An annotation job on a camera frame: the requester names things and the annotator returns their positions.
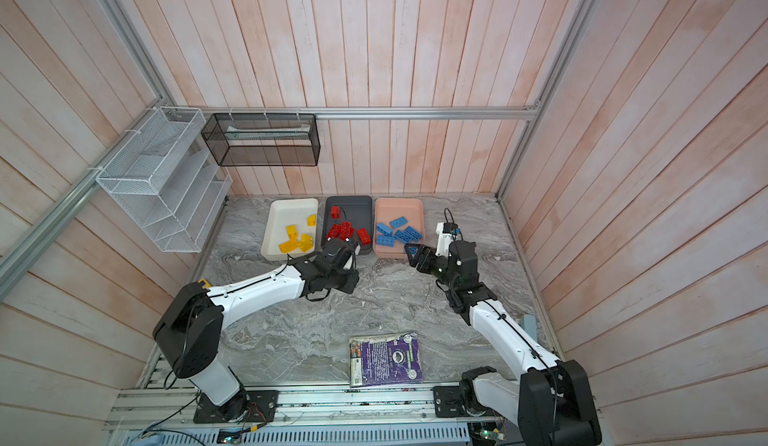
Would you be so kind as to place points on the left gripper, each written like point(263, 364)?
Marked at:
point(353, 279)

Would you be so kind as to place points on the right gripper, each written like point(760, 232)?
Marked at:
point(425, 251)

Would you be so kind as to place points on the blue lego brick low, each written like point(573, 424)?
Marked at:
point(402, 236)

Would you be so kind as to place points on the red lego brick low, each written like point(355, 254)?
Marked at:
point(363, 237)

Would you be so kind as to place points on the yellow curved lego brick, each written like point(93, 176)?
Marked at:
point(289, 246)

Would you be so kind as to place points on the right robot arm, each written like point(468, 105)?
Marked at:
point(550, 401)

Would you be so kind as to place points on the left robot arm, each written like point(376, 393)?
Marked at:
point(189, 331)

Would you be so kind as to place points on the dark grey plastic tray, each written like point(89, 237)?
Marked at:
point(358, 210)

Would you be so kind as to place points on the white plastic tray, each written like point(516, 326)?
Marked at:
point(283, 213)

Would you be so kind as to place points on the pink plastic tray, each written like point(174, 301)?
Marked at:
point(388, 209)

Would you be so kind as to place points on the purple book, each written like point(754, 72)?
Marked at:
point(381, 360)

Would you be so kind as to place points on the light blue device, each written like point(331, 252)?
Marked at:
point(529, 324)

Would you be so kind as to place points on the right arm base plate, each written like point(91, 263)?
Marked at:
point(454, 402)

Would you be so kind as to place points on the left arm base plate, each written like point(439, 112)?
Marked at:
point(253, 406)

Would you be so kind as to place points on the black wire mesh basket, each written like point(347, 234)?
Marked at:
point(263, 139)

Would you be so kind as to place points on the white wire mesh shelf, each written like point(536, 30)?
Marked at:
point(171, 188)

